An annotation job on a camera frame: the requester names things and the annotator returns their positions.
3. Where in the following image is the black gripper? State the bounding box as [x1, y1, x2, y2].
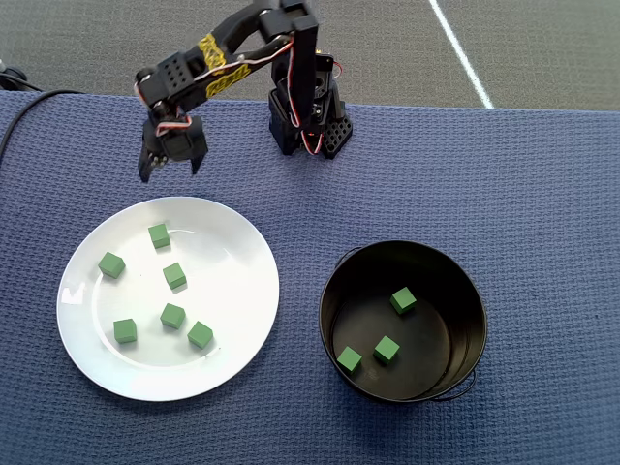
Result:
[138, 114, 210, 183]

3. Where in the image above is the small green cube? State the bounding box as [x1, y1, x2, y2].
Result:
[97, 251, 127, 280]
[162, 262, 188, 291]
[389, 286, 418, 315]
[373, 335, 401, 365]
[112, 318, 139, 345]
[335, 346, 363, 375]
[186, 321, 215, 350]
[159, 302, 187, 330]
[147, 223, 171, 251]

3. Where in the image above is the black metal bucket container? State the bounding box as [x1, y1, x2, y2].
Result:
[318, 239, 488, 404]

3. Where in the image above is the white round plate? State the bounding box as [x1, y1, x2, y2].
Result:
[56, 195, 281, 403]

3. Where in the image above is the blue woven table mat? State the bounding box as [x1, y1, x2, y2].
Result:
[0, 90, 620, 465]

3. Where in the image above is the black cable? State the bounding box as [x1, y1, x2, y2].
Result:
[0, 88, 87, 161]

